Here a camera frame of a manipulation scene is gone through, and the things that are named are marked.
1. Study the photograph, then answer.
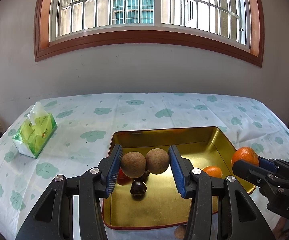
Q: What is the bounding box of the green tissue pack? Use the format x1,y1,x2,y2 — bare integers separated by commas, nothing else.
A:
12,102,57,159

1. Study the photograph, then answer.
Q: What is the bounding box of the person's right hand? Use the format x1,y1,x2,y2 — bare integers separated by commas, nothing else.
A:
272,217,289,239

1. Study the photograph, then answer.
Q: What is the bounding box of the red cherry tomato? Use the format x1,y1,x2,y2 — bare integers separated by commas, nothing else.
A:
117,168,133,185

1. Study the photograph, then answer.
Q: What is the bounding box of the gold metal tin tray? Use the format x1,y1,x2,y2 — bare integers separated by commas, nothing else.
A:
103,127,236,230

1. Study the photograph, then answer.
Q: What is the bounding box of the dark chestnut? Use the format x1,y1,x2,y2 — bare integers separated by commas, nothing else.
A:
130,180,147,197

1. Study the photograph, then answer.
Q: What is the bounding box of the wrinkled dark passion fruit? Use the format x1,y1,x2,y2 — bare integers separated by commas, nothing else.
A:
137,170,150,181

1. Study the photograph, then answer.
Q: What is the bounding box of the brown kiwi fruit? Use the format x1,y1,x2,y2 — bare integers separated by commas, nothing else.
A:
174,225,186,239

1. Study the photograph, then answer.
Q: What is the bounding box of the wood-framed barred window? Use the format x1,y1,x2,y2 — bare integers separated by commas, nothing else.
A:
34,0,264,67

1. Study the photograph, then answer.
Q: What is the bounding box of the brown longan fruit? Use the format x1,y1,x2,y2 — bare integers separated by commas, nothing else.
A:
121,152,146,178
146,148,170,174

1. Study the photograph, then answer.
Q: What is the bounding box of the cloud-print tablecloth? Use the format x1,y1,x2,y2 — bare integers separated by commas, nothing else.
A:
0,93,289,239

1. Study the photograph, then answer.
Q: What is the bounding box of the small orange mandarin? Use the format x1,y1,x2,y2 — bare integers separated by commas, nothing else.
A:
203,165,222,178

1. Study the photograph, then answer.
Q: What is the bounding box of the large orange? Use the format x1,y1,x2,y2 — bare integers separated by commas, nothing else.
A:
231,147,259,166

